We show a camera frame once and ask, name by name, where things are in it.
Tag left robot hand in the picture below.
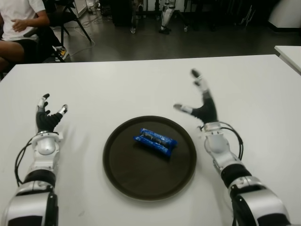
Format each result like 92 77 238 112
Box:
35 93 69 134

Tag white display board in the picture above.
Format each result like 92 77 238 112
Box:
76 0 88 18

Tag person in black trousers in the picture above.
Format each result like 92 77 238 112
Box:
37 24 70 63

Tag seated person white shirt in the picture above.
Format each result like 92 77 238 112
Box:
0 0 51 71

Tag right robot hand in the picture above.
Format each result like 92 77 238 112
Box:
173 68 220 125

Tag black right elbow cable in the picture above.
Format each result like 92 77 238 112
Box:
227 187 237 224

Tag white floor cable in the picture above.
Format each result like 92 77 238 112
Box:
63 14 111 59

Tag black cabinet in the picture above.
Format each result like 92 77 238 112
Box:
110 0 136 26

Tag black office chair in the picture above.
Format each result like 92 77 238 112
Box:
23 25 65 63

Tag white curved panel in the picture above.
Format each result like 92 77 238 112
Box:
268 0 301 31

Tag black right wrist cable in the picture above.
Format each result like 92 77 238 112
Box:
221 121 245 161

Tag blue Oreo cookie pack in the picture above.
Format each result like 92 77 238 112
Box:
133 128 178 161

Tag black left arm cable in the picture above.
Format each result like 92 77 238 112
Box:
14 140 34 188

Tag black wheeled stand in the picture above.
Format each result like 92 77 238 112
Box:
129 0 190 34

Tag black folding chair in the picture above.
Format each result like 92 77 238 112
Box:
44 0 92 51

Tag white humanoid robot legs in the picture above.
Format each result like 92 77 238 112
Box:
158 0 176 34

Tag white side table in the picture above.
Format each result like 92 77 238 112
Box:
274 45 301 76

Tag round dark brown tray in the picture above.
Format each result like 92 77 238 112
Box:
102 115 197 202

